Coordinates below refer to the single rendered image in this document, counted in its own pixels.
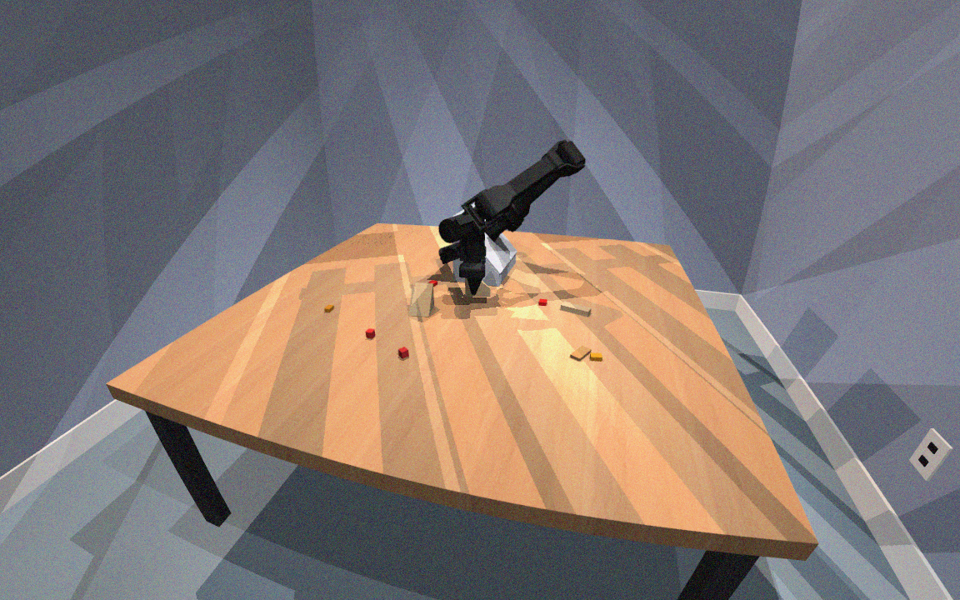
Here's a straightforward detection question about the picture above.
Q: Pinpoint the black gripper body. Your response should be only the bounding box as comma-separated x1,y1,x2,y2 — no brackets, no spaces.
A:
459,234,487,278

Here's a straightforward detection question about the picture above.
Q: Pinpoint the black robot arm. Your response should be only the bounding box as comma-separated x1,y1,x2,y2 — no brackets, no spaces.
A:
438,140,586,264

